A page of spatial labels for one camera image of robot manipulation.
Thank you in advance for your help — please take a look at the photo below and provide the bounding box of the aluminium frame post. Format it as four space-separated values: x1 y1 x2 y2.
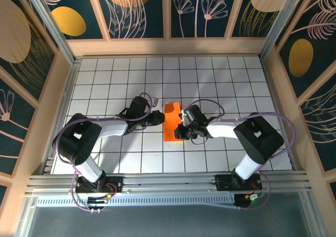
300 192 320 237
258 0 308 61
20 0 77 66
14 194 36 237

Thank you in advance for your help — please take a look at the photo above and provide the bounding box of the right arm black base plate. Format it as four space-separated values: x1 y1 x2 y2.
214 174 263 192

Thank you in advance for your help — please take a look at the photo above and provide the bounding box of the perforated metal cable tray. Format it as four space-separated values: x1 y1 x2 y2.
36 194 237 208

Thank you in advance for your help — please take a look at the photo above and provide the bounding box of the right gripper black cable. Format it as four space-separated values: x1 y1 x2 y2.
191 135 209 146

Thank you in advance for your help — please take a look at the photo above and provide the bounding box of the orange cloth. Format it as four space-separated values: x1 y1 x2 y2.
162 102 185 143

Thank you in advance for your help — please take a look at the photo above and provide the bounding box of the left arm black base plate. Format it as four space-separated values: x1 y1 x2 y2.
75 176 124 194

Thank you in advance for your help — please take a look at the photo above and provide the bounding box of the small controller circuit board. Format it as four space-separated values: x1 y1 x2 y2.
245 192 265 201
87 194 111 205

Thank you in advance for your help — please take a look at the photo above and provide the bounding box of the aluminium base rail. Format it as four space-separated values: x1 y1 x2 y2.
25 171 313 195

